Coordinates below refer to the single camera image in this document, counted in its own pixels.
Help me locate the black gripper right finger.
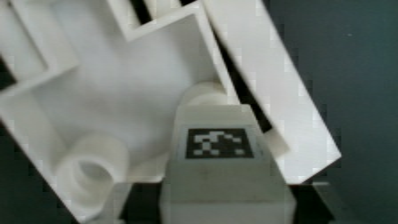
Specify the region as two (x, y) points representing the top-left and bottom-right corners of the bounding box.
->
(287, 181), (358, 224)

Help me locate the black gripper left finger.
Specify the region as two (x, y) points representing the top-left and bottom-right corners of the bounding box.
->
(100, 183), (162, 224)

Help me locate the white chair leg with tags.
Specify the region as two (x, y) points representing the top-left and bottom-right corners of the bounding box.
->
(160, 105), (297, 224)

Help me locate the white chair seat part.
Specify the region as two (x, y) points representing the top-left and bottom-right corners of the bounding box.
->
(0, 0), (246, 224)

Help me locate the white U-shaped border fence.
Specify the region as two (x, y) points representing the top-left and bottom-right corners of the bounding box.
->
(203, 0), (342, 184)

